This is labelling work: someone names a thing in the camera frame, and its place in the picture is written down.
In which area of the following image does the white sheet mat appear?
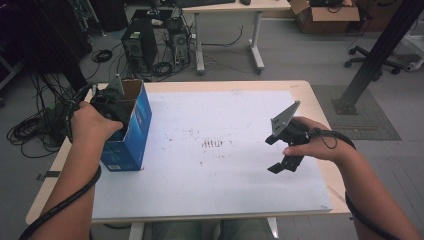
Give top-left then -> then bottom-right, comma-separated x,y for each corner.
91,89 -> 334,224

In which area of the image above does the black office chair base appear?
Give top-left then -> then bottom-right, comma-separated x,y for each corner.
344,45 -> 404,75

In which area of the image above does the loose black floor cable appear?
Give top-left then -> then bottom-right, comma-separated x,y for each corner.
201,24 -> 244,48

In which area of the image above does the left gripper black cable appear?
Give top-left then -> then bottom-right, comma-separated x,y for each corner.
18,83 -> 103,240

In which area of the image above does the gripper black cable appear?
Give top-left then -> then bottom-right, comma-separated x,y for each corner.
308,127 -> 399,240
18,83 -> 103,240

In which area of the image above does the black curtain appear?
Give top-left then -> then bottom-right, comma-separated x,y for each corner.
0,0 -> 93,98

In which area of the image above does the black metal post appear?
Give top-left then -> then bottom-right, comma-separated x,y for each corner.
331,0 -> 424,116

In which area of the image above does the white table leg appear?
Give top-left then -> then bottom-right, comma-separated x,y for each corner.
264,217 -> 279,238
128,221 -> 146,240

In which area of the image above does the person's left hand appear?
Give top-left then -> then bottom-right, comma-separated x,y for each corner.
70,100 -> 124,145

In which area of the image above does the blue cardboard box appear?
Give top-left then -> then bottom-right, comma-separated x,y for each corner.
99,78 -> 153,173

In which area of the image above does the tangle of black floor cables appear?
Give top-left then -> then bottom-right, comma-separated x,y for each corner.
6,71 -> 84,159

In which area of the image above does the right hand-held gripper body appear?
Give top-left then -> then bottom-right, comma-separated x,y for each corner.
270,100 -> 312,174

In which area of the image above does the person's right leg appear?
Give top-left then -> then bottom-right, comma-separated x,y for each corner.
219,218 -> 274,240

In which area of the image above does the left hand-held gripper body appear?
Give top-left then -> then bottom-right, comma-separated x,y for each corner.
89,73 -> 134,127

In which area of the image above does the open brown cardboard box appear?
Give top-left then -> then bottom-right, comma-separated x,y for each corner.
289,0 -> 361,34

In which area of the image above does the white desk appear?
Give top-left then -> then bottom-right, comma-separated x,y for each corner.
181,0 -> 292,75

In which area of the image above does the small black cable coil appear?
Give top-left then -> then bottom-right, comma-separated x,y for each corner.
91,49 -> 113,64

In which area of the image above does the gray floor mat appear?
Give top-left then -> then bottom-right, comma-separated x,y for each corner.
311,84 -> 402,142

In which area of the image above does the dark tape strip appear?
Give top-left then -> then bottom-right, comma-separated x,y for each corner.
35,170 -> 63,182

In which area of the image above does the black computer tower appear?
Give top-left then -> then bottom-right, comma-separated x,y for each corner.
120,16 -> 159,76

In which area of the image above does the black keyboard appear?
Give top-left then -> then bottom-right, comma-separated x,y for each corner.
176,0 -> 237,8

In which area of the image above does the small open computer tower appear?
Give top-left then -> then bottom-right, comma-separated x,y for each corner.
166,18 -> 191,66

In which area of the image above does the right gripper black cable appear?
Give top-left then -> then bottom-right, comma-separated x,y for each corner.
308,127 -> 399,240

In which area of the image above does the person's right hand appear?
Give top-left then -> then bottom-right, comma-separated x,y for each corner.
282,115 -> 351,164

